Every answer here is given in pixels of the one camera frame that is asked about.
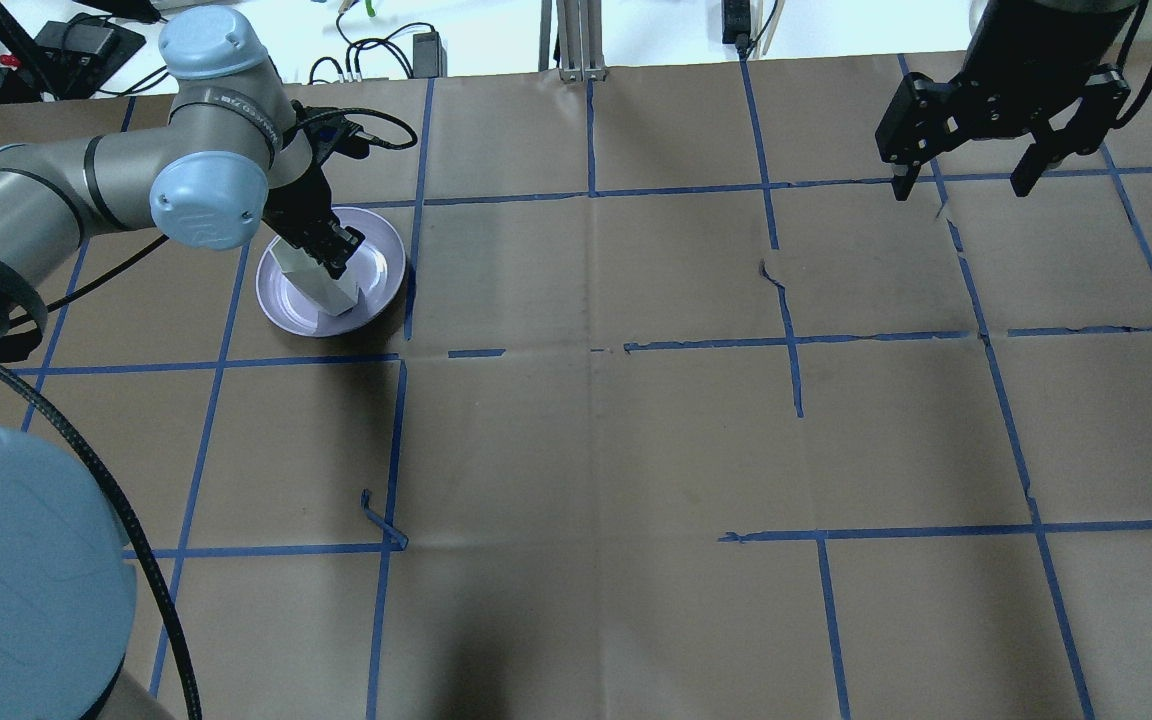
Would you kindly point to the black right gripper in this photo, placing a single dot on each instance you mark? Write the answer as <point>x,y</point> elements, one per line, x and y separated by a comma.
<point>1021,75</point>

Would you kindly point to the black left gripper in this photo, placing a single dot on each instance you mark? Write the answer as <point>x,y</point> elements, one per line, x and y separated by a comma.
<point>297,209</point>

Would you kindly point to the white faceted cup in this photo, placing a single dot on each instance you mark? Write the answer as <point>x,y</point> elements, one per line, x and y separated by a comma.
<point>298,276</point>

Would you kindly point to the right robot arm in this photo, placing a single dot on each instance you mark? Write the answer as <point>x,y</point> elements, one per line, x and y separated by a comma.
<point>1033,68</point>

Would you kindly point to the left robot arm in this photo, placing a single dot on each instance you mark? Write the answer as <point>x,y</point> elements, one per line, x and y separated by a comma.
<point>234,154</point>

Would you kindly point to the lilac plate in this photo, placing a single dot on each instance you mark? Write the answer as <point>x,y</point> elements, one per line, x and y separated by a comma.
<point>379,267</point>

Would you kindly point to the black power adapter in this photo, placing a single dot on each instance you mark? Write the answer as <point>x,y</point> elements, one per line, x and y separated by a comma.
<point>428,58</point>

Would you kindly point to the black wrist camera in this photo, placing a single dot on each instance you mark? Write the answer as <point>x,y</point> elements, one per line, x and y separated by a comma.
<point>329,135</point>

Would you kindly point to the black wall plug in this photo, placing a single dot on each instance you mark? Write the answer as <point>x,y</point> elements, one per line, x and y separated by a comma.
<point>736,22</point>

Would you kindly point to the aluminium frame post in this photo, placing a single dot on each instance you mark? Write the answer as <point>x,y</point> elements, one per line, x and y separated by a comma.
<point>571,40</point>

